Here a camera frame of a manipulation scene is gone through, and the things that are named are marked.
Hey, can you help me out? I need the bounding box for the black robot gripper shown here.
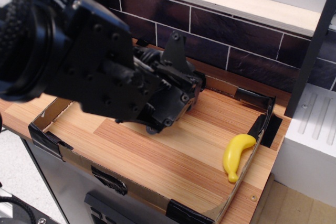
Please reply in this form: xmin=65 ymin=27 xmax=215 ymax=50
xmin=128 ymin=31 xmax=206 ymax=134

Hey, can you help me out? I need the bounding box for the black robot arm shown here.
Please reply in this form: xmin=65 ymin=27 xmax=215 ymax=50
xmin=1 ymin=0 xmax=206 ymax=134

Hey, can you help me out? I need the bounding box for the cardboard fence with black tape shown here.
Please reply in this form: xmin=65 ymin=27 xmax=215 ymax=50
xmin=29 ymin=62 xmax=288 ymax=223

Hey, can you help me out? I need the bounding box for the yellow plastic toy banana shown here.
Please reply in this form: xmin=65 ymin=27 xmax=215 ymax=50
xmin=223 ymin=134 xmax=257 ymax=183

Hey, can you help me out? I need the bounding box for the white toy sink drainboard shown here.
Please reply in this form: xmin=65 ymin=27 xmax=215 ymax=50
xmin=272 ymin=84 xmax=335 ymax=206

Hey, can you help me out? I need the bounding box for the dark grey vertical post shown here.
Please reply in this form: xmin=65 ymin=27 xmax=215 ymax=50
xmin=284 ymin=0 xmax=335 ymax=118

